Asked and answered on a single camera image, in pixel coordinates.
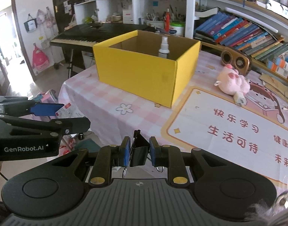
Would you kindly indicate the pink backpack on wall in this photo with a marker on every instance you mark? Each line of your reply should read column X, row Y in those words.
column 40, row 61

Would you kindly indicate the white spray bottle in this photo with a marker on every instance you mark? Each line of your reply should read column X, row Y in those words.
column 164, row 48

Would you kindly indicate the yellow cardboard box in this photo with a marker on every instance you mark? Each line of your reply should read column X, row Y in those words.
column 131, row 62

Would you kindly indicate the red glue bottle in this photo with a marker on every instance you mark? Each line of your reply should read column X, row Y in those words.
column 167, row 21

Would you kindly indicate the black Yamaha keyboard piano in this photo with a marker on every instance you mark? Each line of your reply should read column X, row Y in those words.
column 84, row 36

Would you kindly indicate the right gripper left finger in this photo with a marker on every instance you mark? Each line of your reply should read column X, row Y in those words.
column 107, row 158

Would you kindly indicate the black binder clip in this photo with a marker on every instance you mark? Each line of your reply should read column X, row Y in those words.
column 136, row 152

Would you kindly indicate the pink checkered tablecloth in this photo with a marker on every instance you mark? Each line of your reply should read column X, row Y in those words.
column 254, row 136

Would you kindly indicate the white cubby shelf unit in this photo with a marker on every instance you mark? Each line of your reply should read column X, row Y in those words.
column 103, row 9

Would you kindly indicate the wooden retro radio speaker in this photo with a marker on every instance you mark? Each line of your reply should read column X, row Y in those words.
column 237, row 59

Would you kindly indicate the pink plush pig toy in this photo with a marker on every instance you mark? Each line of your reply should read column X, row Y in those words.
column 230, row 81

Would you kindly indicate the white green lid jar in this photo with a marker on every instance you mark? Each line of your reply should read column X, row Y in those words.
column 177, row 28

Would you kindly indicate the wooden bookshelf with books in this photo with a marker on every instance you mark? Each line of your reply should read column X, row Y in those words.
column 258, row 31

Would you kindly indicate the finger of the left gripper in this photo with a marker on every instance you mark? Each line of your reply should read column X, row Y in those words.
column 18, row 106
column 63, row 126

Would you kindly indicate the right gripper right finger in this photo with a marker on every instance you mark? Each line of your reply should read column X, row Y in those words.
column 170, row 157

